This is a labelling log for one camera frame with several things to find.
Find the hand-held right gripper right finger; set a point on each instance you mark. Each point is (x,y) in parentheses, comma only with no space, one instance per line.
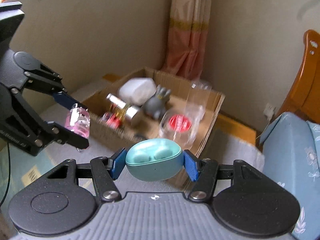
(191,166)

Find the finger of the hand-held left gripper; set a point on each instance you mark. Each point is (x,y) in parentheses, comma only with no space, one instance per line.
(62,98)
(42,132)

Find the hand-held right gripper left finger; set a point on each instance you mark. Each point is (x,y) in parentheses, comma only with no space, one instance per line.
(118,163)

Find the teal earbud case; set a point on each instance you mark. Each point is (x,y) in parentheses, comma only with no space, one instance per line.
(155,162)

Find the red toy car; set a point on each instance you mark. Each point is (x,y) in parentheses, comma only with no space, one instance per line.
(112,122)

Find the cardboard box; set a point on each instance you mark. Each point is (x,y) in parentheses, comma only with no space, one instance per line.
(207,120)

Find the gold perfume bottle silver cap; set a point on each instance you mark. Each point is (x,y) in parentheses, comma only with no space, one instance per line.
(125,110)

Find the clear plastic jar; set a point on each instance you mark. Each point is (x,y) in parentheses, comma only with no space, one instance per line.
(197,97)

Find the grey cat figurine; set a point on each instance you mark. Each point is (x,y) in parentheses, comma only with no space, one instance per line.
(156,105)

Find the white plastic container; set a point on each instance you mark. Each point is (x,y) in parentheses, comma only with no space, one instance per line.
(136,90)

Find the grey teal striped blanket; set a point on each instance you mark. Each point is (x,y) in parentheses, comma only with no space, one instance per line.
(225,160)

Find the clear jar with red lid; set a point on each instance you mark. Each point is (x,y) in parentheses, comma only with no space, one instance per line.
(178,123)

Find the blue floral pillow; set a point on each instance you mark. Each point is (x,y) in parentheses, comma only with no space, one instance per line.
(287,160)
(314,131)

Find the wooden headboard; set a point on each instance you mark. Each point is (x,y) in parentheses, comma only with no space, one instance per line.
(300,87)

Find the pink striped curtain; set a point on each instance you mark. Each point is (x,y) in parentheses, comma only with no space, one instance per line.
(190,30)

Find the white wall socket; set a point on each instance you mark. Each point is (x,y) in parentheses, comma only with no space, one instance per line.
(270,109)

